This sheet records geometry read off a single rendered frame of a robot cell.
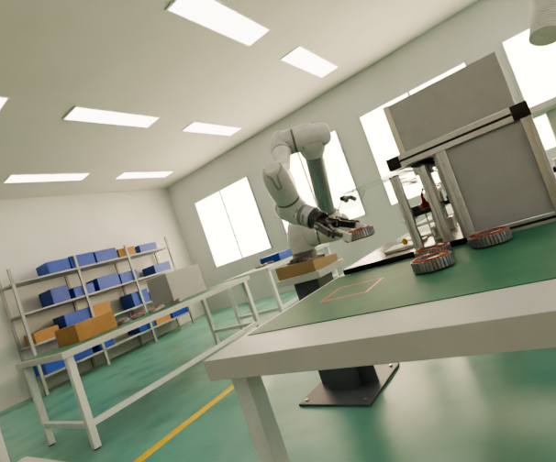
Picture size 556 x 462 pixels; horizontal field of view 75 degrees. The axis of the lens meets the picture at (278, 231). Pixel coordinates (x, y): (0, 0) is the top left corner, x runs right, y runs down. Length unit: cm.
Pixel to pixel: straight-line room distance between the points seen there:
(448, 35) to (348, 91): 167
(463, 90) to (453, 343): 102
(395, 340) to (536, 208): 81
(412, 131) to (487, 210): 40
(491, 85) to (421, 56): 519
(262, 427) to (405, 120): 114
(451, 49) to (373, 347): 609
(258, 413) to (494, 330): 56
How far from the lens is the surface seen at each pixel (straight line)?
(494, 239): 119
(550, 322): 62
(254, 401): 94
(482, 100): 147
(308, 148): 194
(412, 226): 140
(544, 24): 270
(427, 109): 149
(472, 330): 63
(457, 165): 136
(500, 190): 135
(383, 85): 670
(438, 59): 657
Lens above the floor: 95
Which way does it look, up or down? 2 degrees up
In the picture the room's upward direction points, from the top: 19 degrees counter-clockwise
